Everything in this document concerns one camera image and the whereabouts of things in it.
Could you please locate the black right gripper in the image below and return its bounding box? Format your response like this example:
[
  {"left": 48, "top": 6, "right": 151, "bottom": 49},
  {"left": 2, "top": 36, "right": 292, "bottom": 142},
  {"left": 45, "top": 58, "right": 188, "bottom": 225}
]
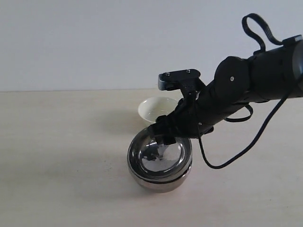
[{"left": 147, "top": 94, "right": 214, "bottom": 145}]

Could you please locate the ribbed stainless steel bowl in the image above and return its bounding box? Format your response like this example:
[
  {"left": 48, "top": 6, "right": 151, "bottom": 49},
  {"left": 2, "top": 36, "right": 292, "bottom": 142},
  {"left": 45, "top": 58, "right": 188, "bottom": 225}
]
[{"left": 127, "top": 128, "right": 192, "bottom": 181}]

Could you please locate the smooth stainless steel bowl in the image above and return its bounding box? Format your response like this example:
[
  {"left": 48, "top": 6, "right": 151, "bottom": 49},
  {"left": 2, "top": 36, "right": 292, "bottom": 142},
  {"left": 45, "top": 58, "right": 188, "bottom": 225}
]
[{"left": 128, "top": 163, "right": 192, "bottom": 193}]

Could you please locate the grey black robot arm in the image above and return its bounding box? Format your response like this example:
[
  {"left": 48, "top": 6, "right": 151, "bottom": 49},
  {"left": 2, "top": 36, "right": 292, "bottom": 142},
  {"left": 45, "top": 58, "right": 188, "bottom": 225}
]
[{"left": 147, "top": 41, "right": 303, "bottom": 144}]

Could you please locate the cream ceramic bowl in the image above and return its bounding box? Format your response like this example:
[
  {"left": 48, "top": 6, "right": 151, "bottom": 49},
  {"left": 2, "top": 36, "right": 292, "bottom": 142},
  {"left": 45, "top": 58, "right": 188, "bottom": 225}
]
[{"left": 138, "top": 96, "right": 178, "bottom": 126}]

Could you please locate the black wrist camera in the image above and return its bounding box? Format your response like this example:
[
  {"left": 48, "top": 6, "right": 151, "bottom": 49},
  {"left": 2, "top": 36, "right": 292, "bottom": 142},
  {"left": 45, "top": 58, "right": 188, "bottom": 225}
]
[{"left": 157, "top": 69, "right": 206, "bottom": 97}]

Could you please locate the black cable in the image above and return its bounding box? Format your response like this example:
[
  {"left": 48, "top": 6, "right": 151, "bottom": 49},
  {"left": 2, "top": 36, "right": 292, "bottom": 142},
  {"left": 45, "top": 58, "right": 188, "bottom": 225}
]
[{"left": 197, "top": 13, "right": 289, "bottom": 169}]

